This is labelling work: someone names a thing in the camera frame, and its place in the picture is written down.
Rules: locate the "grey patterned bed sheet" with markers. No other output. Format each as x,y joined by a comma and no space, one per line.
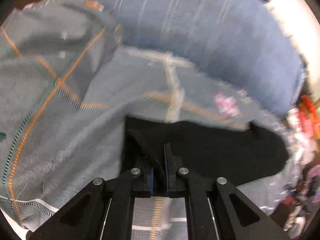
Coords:
67,85

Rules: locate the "blue plaid pillow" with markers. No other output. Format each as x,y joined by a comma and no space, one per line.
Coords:
238,41

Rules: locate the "colourful clutter pile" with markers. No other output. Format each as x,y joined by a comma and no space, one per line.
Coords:
302,201

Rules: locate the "black pants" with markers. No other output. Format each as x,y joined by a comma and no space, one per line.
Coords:
239,156

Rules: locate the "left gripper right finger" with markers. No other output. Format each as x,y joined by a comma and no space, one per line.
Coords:
215,208

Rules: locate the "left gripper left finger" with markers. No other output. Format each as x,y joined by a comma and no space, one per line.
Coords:
104,209

